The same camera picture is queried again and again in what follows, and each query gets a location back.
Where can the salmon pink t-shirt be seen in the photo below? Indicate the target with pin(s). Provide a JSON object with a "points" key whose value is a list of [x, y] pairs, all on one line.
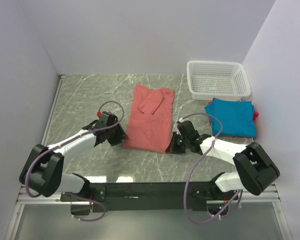
{"points": [[150, 121]]}

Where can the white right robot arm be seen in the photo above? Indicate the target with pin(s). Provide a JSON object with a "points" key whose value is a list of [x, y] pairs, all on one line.
{"points": [[254, 169]]}

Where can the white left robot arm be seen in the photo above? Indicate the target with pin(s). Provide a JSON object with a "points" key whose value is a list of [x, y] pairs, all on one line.
{"points": [[43, 170]]}

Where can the folded blue t-shirt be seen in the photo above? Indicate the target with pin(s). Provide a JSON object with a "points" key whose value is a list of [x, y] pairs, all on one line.
{"points": [[231, 117]]}

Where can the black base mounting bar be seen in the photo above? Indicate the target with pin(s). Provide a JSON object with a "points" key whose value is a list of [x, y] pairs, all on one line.
{"points": [[141, 196]]}

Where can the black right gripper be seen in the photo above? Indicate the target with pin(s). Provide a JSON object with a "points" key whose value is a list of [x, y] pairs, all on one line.
{"points": [[173, 148]]}

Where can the white perforated plastic basket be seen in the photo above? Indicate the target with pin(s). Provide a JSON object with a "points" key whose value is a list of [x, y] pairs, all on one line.
{"points": [[217, 79]]}

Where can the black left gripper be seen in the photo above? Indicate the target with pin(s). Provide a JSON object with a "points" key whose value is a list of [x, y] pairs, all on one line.
{"points": [[121, 135]]}

